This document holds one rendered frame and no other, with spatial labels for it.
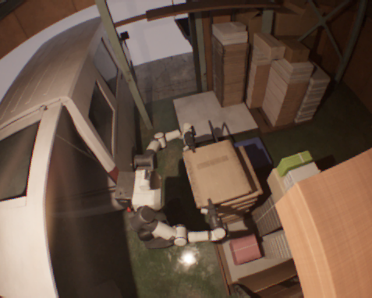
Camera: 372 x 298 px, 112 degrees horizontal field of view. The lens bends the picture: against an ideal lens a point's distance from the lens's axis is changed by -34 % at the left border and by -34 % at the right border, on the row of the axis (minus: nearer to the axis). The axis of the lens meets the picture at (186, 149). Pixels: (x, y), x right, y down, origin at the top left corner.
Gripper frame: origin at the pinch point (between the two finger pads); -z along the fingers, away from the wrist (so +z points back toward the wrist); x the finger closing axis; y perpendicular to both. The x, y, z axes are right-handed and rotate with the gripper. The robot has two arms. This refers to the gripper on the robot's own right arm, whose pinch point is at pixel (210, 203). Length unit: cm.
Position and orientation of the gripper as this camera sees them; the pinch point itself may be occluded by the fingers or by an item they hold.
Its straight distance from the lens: 136.4
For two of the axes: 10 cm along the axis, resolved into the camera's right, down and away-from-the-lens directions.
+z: 2.3, 8.0, -5.5
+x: 1.3, 5.4, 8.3
